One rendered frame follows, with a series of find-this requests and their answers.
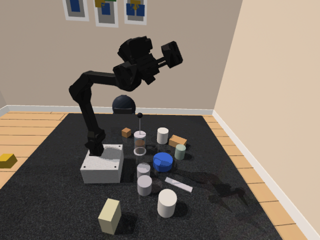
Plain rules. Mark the light grey flat bar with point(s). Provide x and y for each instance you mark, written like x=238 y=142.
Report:
x=178 y=184

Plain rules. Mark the tan rectangular block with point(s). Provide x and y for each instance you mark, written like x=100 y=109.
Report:
x=176 y=140

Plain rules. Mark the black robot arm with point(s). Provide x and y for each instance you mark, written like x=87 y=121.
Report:
x=131 y=50

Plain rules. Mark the beige rectangular block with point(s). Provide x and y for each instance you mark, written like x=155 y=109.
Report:
x=110 y=216

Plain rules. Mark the grey cylinder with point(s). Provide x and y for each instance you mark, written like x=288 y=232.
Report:
x=167 y=200
x=162 y=135
x=144 y=185
x=143 y=169

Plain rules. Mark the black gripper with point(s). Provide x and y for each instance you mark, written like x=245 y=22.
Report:
x=147 y=66

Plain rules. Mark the blue short cylinder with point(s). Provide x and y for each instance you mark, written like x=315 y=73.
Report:
x=162 y=162

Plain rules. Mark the small brown cube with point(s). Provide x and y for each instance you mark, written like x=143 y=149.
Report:
x=126 y=132

